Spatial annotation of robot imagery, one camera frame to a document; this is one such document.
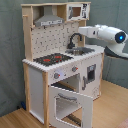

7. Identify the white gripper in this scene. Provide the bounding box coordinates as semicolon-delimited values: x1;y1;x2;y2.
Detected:
78;26;98;37

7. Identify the white toy microwave door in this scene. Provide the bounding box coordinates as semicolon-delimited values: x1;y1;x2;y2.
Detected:
67;4;89;21

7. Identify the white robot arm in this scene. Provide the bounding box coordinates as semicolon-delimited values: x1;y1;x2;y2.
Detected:
78;25;128;59

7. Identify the wooden toy kitchen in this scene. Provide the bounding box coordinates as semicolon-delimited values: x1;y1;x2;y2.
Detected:
22;2;104;128

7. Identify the black toy faucet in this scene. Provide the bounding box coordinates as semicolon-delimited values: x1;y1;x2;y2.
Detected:
67;33;82;49

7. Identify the metal toy sink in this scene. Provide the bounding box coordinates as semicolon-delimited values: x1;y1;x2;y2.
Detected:
66;47;94;56

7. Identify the white dishwasher door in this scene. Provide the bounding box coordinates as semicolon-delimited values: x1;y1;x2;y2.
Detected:
81;54;102;99

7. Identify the right stove knob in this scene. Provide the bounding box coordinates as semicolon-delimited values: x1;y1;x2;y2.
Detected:
72;66;78;72

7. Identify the stove knob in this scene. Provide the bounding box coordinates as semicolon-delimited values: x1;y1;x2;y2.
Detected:
54;73;60;79
72;66;78;72

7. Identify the black toy stovetop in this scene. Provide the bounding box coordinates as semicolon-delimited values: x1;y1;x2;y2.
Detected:
34;53;71;67

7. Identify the grey range hood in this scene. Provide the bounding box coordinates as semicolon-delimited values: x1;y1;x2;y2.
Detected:
35;6;64;27

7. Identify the left stove knob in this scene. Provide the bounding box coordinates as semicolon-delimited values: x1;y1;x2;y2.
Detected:
54;73;60;79

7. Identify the white oven door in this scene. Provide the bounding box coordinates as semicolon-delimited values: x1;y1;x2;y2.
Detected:
49;86;93;128

